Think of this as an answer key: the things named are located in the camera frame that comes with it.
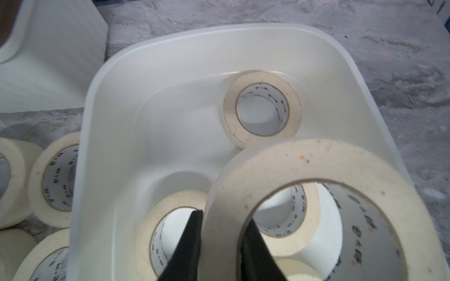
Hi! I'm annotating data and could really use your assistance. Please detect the brown lidded storage case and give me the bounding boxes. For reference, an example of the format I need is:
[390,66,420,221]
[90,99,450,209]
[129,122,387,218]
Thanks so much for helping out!
[1,1,109,113]

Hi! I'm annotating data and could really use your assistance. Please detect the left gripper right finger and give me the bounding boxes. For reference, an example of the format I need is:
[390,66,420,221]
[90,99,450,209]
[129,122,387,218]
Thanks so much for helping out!
[241,220,287,281]

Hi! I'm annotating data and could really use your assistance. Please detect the cream masking tape roll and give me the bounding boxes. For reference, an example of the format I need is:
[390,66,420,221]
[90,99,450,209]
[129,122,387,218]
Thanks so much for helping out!
[13,228,70,281]
[252,182,343,281]
[1,229,37,281]
[28,132,80,228]
[1,138,43,229]
[198,139,450,281]
[135,190,207,281]
[222,70,302,149]

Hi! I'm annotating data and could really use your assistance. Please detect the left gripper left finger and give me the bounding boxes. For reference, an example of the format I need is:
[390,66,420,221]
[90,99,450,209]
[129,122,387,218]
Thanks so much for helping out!
[158,210,203,281]

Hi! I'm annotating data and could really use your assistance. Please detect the white plastic storage tray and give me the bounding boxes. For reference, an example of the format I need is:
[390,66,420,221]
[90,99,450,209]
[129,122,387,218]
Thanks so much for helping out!
[66,23,450,281]

